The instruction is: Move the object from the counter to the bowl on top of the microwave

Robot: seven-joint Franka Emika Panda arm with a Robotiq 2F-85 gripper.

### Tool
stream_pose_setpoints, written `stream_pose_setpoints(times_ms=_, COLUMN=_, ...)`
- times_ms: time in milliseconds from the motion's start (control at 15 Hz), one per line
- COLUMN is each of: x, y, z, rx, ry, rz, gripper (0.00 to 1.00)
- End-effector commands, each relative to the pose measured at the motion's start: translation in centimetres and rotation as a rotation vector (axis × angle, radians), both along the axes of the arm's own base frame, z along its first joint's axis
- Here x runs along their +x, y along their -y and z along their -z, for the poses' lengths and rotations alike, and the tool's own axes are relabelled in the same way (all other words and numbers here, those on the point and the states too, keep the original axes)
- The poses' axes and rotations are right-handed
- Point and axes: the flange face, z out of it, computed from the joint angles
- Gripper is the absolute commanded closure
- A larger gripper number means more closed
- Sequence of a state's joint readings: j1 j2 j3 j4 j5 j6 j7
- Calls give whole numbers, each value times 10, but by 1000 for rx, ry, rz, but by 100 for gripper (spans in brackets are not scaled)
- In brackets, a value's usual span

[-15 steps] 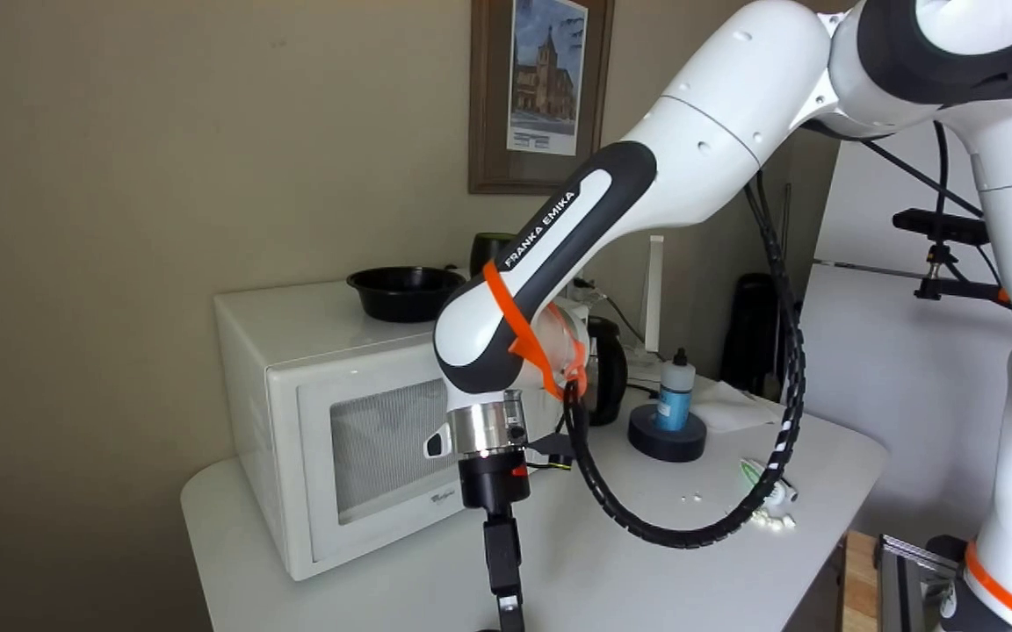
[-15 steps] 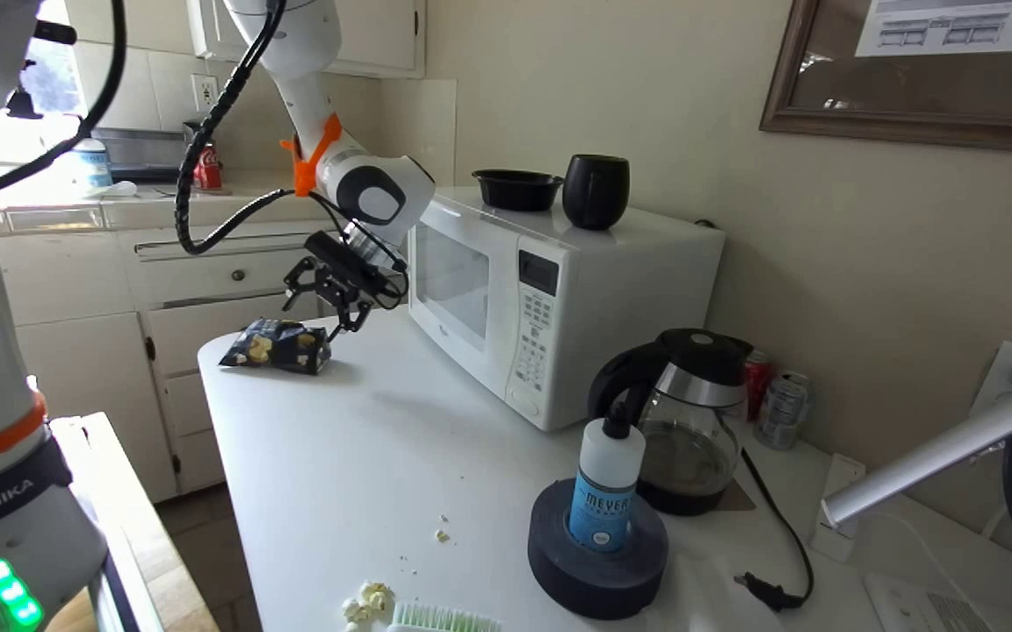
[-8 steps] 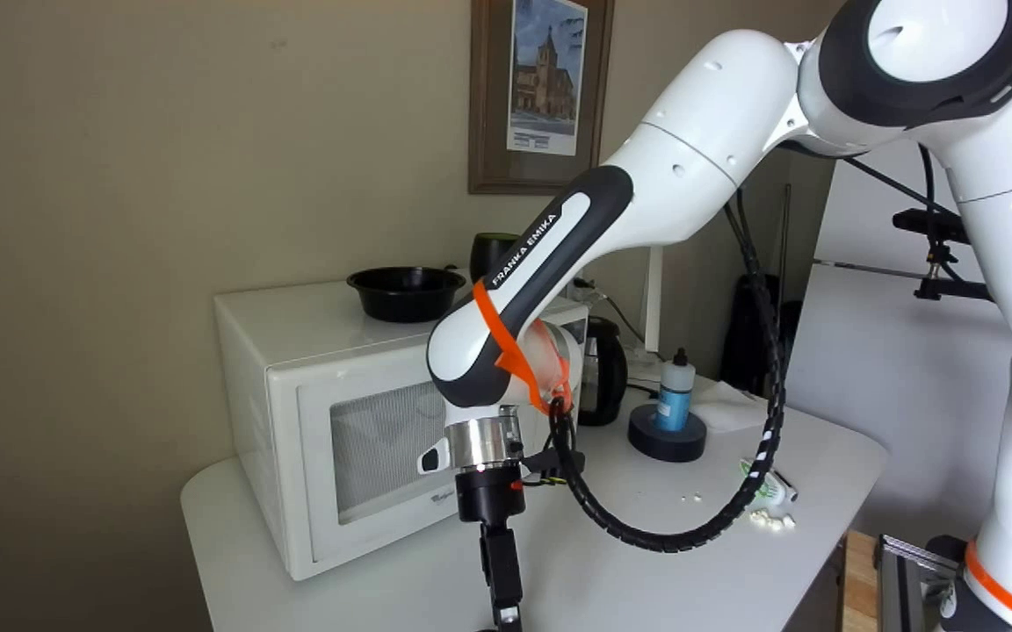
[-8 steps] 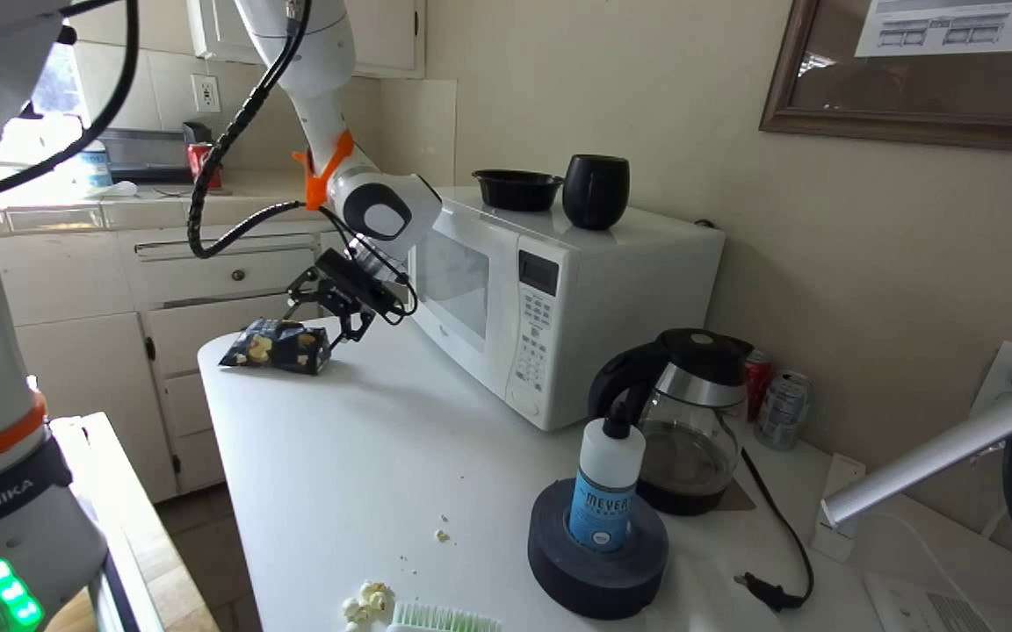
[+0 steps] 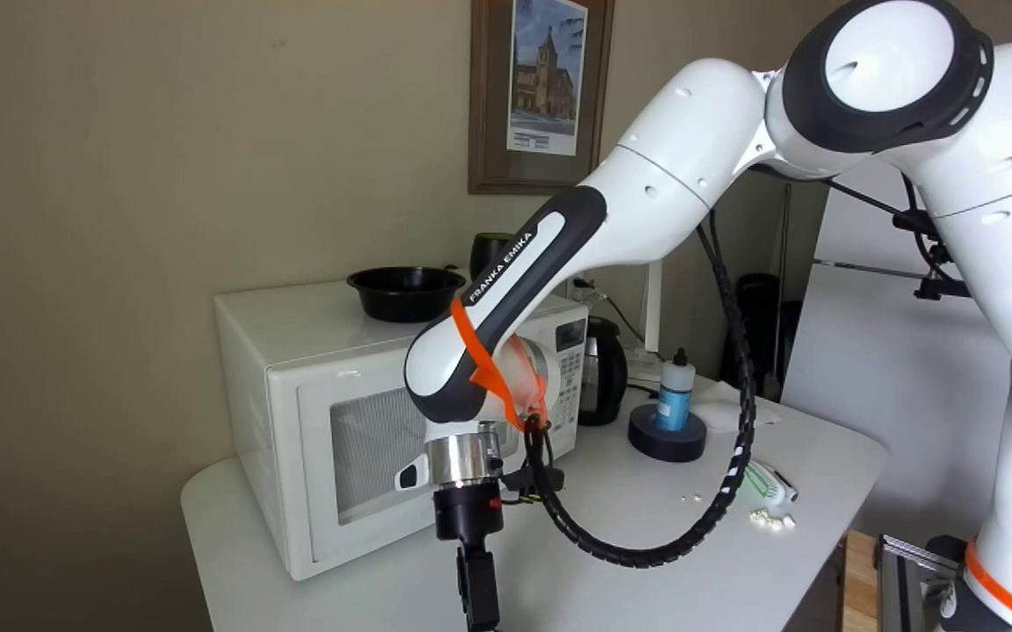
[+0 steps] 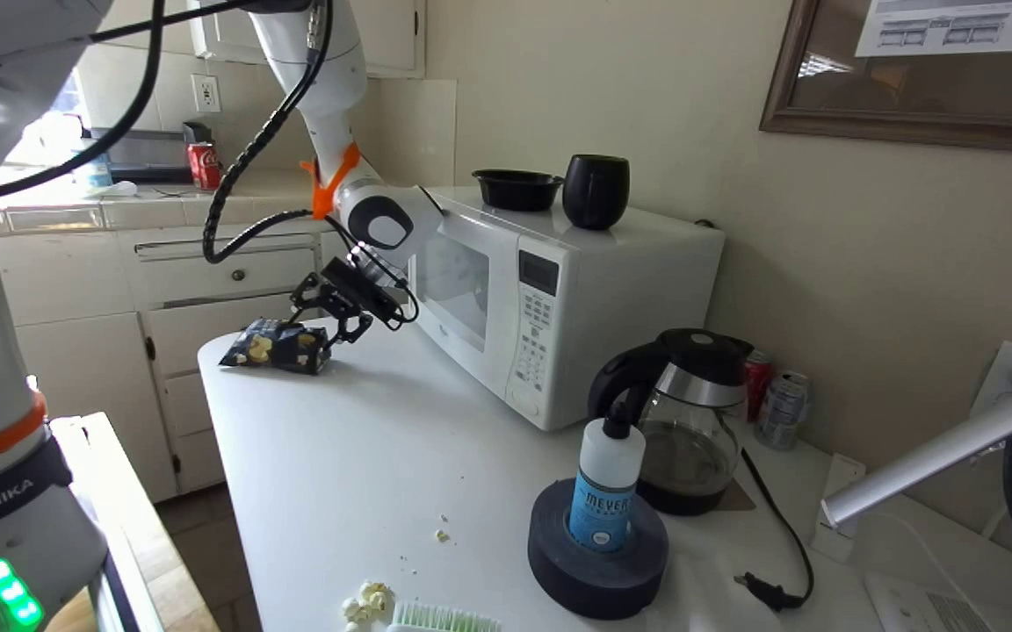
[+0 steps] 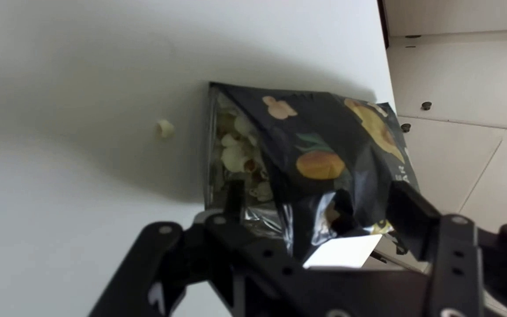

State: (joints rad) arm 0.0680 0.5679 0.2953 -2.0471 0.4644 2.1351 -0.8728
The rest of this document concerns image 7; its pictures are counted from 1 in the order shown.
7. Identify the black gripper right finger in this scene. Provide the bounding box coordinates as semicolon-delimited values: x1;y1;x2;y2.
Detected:
386;179;507;317

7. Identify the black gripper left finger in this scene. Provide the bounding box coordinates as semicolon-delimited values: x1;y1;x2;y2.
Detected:
87;177;325;317

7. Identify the black popcorn snack bag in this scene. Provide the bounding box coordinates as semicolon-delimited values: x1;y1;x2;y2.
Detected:
205;80;422;265

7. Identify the cream kitchen base cabinet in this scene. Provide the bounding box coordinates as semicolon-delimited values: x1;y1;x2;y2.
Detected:
378;0;507;234

